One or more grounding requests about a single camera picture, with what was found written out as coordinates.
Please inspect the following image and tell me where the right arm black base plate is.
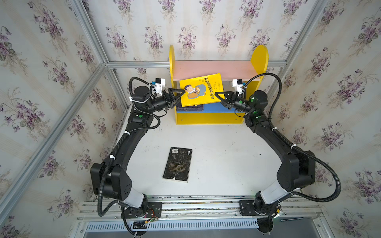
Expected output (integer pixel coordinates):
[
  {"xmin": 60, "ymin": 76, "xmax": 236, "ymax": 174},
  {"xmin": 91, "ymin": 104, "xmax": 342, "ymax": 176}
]
[{"xmin": 239, "ymin": 199, "xmax": 280, "ymax": 217}]

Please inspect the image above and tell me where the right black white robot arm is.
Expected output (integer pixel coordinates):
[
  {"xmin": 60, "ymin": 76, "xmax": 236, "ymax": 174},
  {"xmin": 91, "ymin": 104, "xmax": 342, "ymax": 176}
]
[{"xmin": 215, "ymin": 90, "xmax": 315, "ymax": 215}]

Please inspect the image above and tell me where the yellow pink blue bookshelf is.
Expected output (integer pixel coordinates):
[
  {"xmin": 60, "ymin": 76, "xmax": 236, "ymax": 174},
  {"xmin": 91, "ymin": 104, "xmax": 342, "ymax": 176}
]
[{"xmin": 169, "ymin": 45, "xmax": 269, "ymax": 125}]

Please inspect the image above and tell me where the navy book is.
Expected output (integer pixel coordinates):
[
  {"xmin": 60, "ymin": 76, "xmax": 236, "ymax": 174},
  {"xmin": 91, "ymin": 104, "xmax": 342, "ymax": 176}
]
[
  {"xmin": 176, "ymin": 105, "xmax": 203, "ymax": 112},
  {"xmin": 176, "ymin": 108, "xmax": 203, "ymax": 111},
  {"xmin": 176, "ymin": 110, "xmax": 203, "ymax": 114}
]

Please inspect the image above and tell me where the white ventilation grille strip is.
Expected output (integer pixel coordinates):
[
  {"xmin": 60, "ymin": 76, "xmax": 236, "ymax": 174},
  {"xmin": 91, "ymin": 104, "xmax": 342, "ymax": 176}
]
[{"xmin": 85, "ymin": 218, "xmax": 259, "ymax": 233}]

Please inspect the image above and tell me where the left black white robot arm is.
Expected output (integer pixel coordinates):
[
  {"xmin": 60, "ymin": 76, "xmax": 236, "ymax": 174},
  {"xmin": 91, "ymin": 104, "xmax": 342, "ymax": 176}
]
[{"xmin": 90, "ymin": 86, "xmax": 185, "ymax": 216}]

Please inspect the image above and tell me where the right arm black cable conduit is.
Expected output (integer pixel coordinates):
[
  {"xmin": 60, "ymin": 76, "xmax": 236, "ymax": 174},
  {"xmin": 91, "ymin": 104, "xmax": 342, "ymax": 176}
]
[{"xmin": 242, "ymin": 72, "xmax": 342, "ymax": 203}]

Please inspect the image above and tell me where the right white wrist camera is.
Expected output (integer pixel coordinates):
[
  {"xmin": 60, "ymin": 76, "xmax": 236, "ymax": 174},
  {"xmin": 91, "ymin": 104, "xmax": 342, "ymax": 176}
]
[{"xmin": 232, "ymin": 79, "xmax": 245, "ymax": 96}]

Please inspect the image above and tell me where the aluminium mounting rail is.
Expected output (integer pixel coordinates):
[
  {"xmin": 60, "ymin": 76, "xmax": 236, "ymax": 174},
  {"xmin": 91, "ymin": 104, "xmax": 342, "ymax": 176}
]
[{"xmin": 75, "ymin": 195, "xmax": 322, "ymax": 222}]

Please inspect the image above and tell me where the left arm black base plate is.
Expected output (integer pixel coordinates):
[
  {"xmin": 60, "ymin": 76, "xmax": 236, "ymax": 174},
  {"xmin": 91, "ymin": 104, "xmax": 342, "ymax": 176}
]
[{"xmin": 122, "ymin": 202, "xmax": 163, "ymax": 219}]

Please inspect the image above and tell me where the black paperback book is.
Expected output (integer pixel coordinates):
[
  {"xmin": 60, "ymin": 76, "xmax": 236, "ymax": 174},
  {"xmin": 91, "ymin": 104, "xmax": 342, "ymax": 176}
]
[{"xmin": 162, "ymin": 147, "xmax": 192, "ymax": 182}]

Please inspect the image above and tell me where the yellow paperback book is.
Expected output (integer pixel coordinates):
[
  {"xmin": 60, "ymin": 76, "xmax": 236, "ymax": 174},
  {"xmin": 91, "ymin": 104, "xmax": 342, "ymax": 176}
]
[{"xmin": 180, "ymin": 73, "xmax": 224, "ymax": 106}]

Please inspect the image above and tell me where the dark blue text-covered book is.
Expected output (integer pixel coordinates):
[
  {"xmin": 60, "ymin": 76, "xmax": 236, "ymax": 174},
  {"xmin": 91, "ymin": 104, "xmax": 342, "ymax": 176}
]
[{"xmin": 176, "ymin": 103, "xmax": 204, "ymax": 108}]

